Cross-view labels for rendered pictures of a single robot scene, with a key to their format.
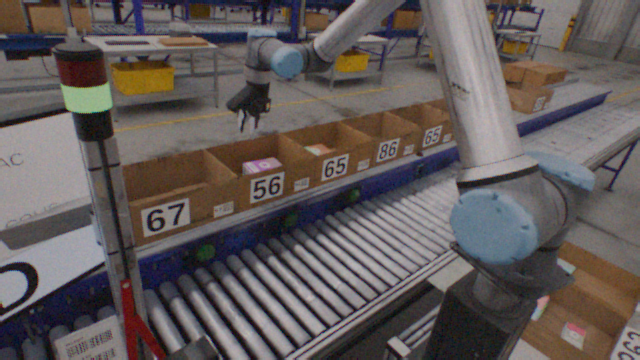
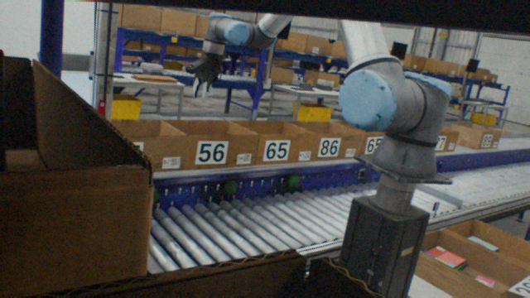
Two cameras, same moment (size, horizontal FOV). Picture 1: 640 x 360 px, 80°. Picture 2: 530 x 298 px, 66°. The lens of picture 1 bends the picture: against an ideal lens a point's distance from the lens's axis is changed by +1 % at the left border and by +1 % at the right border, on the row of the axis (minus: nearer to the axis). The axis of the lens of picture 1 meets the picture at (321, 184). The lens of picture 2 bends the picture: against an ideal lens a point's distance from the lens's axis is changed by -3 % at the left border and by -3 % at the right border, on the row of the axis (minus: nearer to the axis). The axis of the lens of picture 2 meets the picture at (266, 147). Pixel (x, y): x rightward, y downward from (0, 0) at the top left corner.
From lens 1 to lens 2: 0.59 m
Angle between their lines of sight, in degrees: 16
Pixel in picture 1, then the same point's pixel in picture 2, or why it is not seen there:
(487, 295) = (383, 197)
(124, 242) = (108, 69)
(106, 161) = (111, 10)
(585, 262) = (508, 244)
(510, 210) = (373, 78)
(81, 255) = not seen: hidden behind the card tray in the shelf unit
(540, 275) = (417, 165)
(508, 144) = (376, 45)
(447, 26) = not seen: outside the picture
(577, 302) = (491, 264)
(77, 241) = (74, 84)
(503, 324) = (394, 217)
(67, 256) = not seen: hidden behind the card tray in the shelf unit
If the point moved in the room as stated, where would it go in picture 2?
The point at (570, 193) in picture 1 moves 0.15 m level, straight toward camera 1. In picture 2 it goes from (430, 92) to (406, 90)
